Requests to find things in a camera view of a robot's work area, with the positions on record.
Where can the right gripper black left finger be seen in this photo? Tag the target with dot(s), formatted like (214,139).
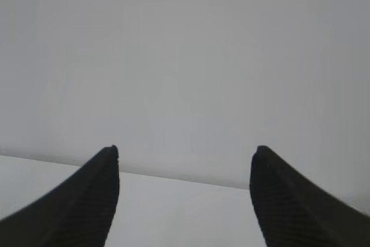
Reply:
(78,212)

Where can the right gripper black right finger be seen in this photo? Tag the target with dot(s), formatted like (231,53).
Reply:
(293,211)

